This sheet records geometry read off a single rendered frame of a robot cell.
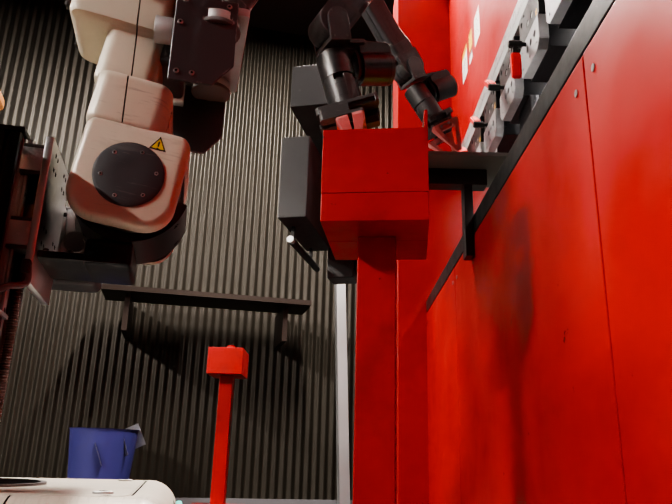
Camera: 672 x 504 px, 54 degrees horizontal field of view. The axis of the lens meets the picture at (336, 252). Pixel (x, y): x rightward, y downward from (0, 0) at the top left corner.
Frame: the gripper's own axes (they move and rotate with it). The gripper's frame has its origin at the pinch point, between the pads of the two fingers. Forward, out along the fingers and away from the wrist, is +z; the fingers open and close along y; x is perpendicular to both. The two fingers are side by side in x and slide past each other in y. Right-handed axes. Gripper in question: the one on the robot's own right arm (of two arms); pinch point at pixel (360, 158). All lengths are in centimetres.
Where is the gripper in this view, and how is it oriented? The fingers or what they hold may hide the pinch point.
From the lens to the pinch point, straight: 105.7
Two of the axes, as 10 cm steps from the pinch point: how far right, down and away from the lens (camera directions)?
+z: 2.3, 9.2, -3.3
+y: 9.7, -2.5, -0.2
